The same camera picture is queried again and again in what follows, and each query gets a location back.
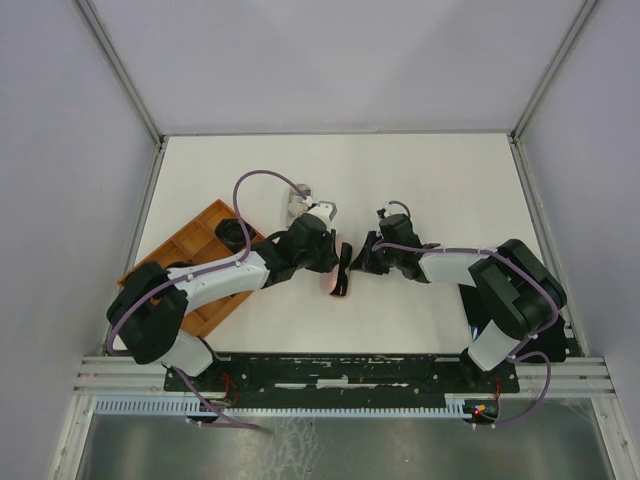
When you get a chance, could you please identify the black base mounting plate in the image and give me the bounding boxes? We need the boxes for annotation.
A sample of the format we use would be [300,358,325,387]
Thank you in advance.
[192,353,520,409]

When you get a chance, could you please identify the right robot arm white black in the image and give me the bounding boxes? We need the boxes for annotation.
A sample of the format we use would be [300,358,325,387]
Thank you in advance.
[350,214,567,391]

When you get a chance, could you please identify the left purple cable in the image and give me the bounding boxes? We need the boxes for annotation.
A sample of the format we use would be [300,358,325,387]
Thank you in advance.
[105,169,314,431]

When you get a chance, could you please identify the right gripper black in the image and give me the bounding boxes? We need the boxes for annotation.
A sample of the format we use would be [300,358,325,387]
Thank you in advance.
[348,231,400,275]

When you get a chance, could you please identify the left aluminium frame post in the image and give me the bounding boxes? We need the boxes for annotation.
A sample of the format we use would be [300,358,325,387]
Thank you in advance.
[72,0,164,144]

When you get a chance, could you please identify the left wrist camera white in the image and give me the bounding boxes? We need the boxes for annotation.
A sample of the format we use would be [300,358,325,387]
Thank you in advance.
[303,196,338,229]

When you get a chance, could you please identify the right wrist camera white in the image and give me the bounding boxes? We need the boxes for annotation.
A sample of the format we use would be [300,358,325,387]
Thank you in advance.
[376,202,407,220]

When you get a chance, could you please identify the rolled black tie upper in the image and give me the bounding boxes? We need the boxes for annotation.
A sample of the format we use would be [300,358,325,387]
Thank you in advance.
[215,218,246,251]

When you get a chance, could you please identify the purple cable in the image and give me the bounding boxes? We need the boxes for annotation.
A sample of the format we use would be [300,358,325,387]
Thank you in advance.
[105,169,314,431]
[372,200,561,431]

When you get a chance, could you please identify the black frame eyeglasses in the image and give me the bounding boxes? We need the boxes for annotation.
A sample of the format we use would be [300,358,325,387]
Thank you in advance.
[328,242,353,298]

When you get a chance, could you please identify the white slotted cable duct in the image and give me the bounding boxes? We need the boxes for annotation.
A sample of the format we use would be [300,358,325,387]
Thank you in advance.
[93,392,476,416]

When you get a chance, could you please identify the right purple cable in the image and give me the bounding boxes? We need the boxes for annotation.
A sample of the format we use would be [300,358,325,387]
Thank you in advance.
[372,200,561,431]

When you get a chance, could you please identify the pink glasses case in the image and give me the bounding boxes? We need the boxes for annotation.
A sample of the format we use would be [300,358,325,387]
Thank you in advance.
[321,236,353,298]

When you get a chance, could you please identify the aluminium frame post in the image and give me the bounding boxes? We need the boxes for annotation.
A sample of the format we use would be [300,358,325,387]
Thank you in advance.
[72,0,164,144]
[509,0,601,143]

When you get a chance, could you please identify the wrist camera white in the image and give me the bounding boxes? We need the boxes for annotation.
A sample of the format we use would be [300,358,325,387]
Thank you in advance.
[303,196,338,229]
[376,202,407,220]

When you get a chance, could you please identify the aluminium front rail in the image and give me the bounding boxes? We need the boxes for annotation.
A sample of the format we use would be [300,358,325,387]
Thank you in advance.
[73,356,166,396]

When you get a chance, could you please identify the right aluminium frame post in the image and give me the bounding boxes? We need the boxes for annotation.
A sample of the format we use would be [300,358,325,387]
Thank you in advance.
[509,0,601,143]

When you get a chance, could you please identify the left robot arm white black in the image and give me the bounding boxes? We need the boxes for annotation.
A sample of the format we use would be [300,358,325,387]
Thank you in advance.
[106,206,338,390]

